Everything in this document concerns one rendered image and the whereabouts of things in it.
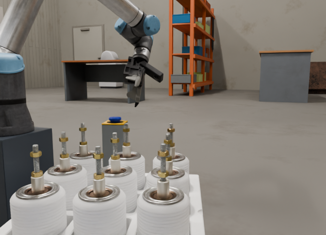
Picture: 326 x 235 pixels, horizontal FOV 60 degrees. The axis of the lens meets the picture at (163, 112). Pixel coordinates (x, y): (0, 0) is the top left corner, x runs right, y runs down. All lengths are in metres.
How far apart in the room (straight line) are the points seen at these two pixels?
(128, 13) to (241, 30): 7.76
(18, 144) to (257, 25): 8.24
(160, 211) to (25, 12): 0.81
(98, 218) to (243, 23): 8.46
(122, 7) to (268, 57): 4.17
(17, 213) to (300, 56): 4.85
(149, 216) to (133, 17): 0.79
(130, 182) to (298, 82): 4.63
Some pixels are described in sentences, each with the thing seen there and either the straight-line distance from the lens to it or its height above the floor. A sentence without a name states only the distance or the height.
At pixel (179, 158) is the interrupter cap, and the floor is 0.25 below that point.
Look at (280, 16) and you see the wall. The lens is 8.79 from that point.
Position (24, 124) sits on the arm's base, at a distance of 0.90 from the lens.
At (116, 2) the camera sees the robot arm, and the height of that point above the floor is 0.72.
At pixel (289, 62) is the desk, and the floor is 0.66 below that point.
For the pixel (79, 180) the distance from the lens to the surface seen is 0.67.
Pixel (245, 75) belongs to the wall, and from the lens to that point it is 8.68.
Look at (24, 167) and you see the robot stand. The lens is 0.90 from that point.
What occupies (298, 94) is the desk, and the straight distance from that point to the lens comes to 5.13.
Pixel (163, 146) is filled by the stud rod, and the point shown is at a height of 0.34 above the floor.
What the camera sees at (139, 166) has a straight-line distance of 0.74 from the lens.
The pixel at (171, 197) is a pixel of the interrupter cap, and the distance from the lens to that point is 0.53.
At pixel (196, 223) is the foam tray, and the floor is 0.18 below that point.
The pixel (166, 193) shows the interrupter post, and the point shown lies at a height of 0.26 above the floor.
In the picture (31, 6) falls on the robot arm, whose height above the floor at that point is 0.69.
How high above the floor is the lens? 0.47
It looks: 8 degrees down
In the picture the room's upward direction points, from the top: straight up
